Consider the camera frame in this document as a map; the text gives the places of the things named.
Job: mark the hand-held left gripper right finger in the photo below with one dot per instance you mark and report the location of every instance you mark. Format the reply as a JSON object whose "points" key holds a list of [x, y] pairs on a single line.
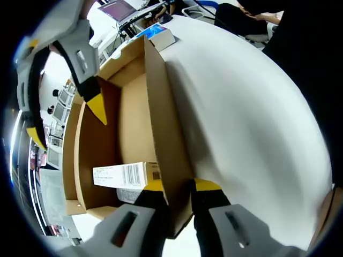
{"points": [[249, 230]]}

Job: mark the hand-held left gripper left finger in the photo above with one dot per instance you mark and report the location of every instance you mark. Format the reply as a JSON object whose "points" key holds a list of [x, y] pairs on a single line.
{"points": [[107, 235]]}

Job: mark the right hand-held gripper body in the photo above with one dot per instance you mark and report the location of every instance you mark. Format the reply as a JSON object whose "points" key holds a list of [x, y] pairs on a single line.
{"points": [[59, 24]]}

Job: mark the small white carton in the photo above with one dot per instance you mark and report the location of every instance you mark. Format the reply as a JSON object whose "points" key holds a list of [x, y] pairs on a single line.
{"points": [[120, 174]]}

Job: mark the brown cardboard shoe box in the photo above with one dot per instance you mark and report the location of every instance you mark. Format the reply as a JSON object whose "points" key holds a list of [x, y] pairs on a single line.
{"points": [[134, 120]]}

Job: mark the blue soft tissue pack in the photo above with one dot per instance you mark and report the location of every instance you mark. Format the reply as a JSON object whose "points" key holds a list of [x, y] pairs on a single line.
{"points": [[160, 34]]}

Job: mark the group of white office chairs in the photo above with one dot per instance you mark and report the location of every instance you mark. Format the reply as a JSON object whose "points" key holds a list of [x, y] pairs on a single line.
{"points": [[61, 107]]}

